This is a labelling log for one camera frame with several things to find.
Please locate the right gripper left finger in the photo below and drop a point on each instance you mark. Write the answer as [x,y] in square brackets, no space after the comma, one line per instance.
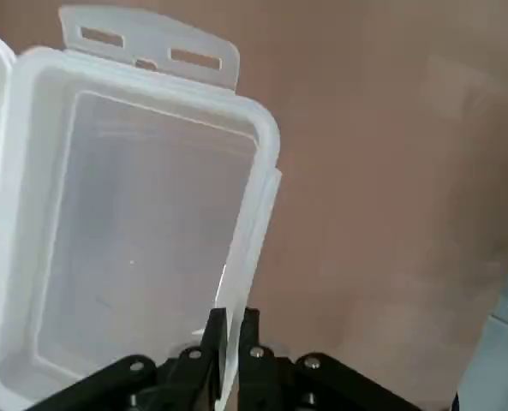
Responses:
[189,377]

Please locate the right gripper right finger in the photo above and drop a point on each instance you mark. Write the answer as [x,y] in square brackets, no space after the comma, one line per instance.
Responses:
[258,377]

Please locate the translucent plastic box lid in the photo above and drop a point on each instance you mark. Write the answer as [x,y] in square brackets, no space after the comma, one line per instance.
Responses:
[151,192]

